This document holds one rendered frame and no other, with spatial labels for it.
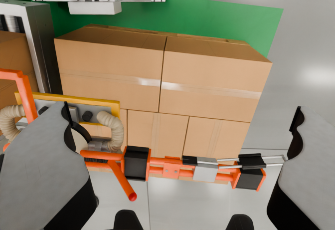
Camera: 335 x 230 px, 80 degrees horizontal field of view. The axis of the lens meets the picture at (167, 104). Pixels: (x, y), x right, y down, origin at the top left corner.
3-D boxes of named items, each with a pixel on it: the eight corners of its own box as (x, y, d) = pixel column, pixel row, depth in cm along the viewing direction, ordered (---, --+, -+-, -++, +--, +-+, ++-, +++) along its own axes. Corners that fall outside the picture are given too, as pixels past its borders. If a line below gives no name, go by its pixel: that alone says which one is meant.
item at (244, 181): (228, 176, 68) (232, 189, 63) (234, 160, 64) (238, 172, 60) (252, 179, 68) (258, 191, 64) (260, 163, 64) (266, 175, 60)
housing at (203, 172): (191, 169, 67) (192, 181, 64) (194, 154, 64) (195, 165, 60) (212, 172, 68) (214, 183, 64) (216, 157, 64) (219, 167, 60)
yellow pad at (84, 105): (25, 115, 71) (15, 122, 67) (17, 89, 66) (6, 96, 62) (120, 124, 72) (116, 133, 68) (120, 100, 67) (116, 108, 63)
